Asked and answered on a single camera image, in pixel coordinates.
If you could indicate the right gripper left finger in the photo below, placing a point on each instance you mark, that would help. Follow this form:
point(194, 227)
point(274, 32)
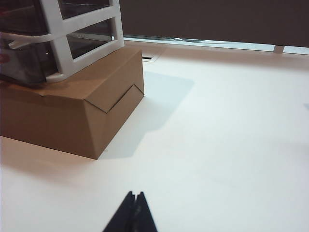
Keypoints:
point(124, 217)

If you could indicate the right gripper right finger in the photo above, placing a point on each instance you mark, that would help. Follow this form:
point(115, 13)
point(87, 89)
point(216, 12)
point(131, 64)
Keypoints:
point(144, 217)

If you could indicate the smoky drawer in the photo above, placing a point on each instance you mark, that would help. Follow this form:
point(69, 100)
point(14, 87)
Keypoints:
point(24, 68)
point(19, 19)

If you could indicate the smoky drawer between two drawers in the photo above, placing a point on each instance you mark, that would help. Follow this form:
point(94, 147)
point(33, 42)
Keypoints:
point(19, 19)

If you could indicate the brown cardboard box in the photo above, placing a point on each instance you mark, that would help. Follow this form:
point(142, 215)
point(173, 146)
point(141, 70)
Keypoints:
point(48, 116)

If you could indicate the grey-brown desk partition panel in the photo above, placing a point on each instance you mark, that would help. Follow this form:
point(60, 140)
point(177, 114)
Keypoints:
point(217, 19)

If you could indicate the white plastic drawer cabinet frame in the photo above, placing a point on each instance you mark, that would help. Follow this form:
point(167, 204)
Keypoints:
point(118, 29)

